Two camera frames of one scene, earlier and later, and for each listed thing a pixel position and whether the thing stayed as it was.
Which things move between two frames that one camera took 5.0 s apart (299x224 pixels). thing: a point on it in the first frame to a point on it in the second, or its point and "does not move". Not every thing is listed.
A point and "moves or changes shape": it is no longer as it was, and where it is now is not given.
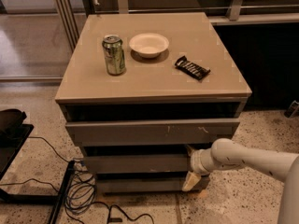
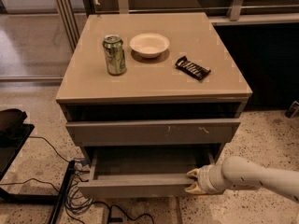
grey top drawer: x=150 y=133 does not move
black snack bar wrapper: x=196 y=71 does not move
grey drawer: x=139 y=163 moves or changes shape
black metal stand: x=13 y=134 does not move
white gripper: x=196 y=162 to x=205 y=180
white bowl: x=149 y=45 does not move
